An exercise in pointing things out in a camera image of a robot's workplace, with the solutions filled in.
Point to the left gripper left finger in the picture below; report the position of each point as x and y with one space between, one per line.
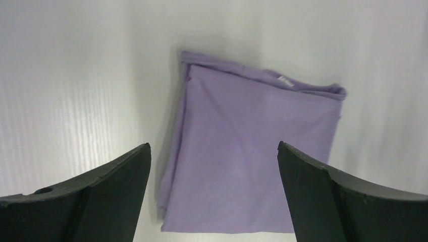
102 204

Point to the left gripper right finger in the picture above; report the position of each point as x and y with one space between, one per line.
327 204

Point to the purple t-shirt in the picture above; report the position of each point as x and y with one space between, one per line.
222 175

